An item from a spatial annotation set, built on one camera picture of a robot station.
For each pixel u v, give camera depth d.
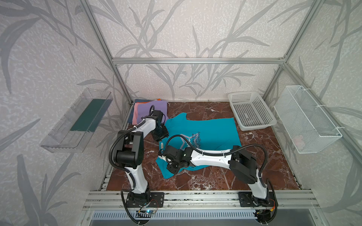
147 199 0.67
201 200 0.75
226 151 0.52
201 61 1.73
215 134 0.99
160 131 0.82
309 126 0.63
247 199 0.72
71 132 0.65
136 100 1.19
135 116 1.02
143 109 1.15
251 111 1.15
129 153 0.50
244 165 0.48
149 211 0.71
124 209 0.69
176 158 0.64
